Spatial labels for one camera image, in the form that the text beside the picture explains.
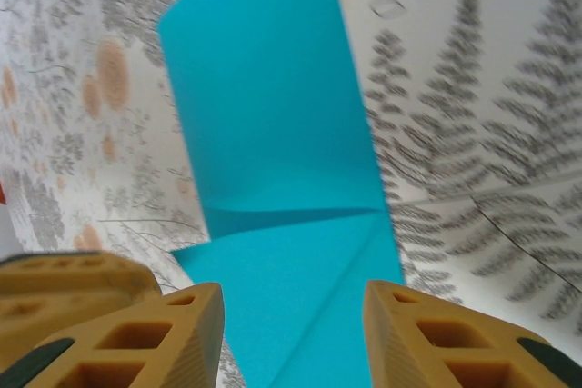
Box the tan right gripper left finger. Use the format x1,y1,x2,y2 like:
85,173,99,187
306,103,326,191
0,282,226,388

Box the floral patterned table mat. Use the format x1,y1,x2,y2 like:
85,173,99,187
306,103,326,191
0,0,582,388

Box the blue cloth sheet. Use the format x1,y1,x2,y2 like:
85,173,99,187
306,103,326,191
156,0,406,388

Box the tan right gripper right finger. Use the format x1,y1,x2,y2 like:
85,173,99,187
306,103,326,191
365,278,570,388

